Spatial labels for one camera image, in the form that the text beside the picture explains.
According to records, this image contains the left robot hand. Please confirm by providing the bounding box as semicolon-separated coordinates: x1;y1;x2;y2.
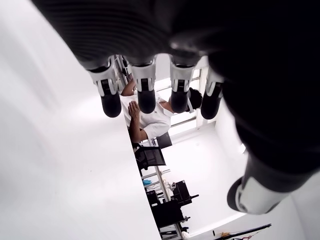
29;0;320;216

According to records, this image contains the white framed window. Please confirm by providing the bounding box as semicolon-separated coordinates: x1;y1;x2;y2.
153;56;218;131

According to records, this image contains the seated person white shirt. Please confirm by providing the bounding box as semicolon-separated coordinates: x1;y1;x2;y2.
121;81;203;141

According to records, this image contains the black office chair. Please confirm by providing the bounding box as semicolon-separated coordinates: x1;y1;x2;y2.
156;133;173;149

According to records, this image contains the black folding chair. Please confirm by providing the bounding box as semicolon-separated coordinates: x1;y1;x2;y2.
133;142;167;171

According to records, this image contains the black tripod bar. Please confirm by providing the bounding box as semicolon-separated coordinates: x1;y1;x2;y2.
212;223;273;240

